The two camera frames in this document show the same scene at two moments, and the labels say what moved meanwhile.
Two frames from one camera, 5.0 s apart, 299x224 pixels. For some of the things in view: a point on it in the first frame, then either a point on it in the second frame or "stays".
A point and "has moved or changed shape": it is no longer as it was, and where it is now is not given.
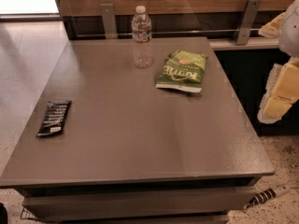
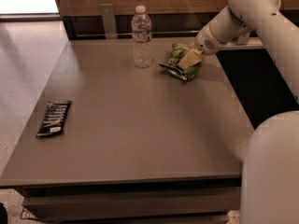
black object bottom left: [4, 215] stays
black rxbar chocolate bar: [54, 118] stays
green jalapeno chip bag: [183, 70] has moved or changed shape
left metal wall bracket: [108, 21] stays
